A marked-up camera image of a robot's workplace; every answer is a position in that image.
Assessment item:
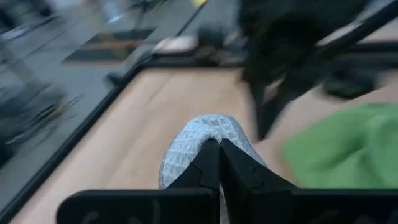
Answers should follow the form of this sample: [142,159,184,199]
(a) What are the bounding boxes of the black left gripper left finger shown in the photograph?
[167,139,221,190]

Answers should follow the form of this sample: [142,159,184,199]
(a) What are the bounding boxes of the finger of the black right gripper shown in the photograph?
[264,77,315,140]
[250,77,272,141]

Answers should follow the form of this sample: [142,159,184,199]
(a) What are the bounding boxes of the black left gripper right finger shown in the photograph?
[220,138,300,224]

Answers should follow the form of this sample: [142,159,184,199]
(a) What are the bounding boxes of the grey microfiber towel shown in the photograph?
[158,114,269,224]

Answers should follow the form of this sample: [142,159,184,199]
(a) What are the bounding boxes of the bright green microfiber towel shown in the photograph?
[280,102,398,190]

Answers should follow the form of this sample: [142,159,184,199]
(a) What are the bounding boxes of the black hazard-striped floor mat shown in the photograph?
[61,27,156,65]

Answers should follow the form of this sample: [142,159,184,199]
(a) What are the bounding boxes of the black cable bundle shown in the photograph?
[0,81,85,158]

